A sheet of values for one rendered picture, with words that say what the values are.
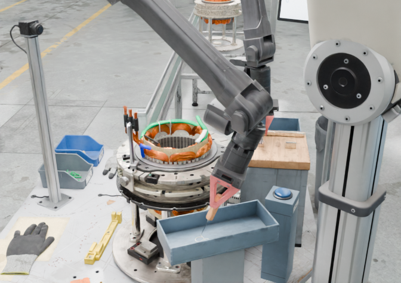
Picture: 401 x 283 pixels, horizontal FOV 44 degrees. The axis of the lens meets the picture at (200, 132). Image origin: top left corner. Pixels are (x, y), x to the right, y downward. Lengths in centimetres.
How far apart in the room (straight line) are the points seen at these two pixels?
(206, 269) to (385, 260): 183
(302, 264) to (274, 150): 33
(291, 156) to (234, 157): 41
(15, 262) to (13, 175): 220
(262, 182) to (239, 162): 40
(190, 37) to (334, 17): 28
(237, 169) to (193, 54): 25
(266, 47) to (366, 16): 59
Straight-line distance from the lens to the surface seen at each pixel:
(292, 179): 140
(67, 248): 155
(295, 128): 166
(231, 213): 118
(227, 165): 102
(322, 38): 87
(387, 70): 83
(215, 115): 103
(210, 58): 96
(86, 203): 174
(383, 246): 295
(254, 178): 140
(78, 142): 208
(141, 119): 137
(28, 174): 367
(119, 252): 147
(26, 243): 157
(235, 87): 94
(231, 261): 113
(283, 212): 126
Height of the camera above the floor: 170
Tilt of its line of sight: 25 degrees down
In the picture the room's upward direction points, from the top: straight up
